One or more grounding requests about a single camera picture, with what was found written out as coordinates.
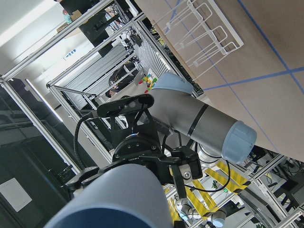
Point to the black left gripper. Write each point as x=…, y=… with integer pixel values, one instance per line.
x=183, y=164

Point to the light blue plastic cup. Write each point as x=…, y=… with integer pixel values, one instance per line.
x=128, y=196

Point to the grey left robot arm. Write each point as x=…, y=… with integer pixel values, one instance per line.
x=163, y=128

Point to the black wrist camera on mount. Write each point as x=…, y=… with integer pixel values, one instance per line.
x=129, y=104

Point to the aluminium frame cage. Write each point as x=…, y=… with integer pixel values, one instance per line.
x=4, y=81

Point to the white wire cup holder rack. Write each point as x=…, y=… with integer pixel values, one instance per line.
x=200, y=33

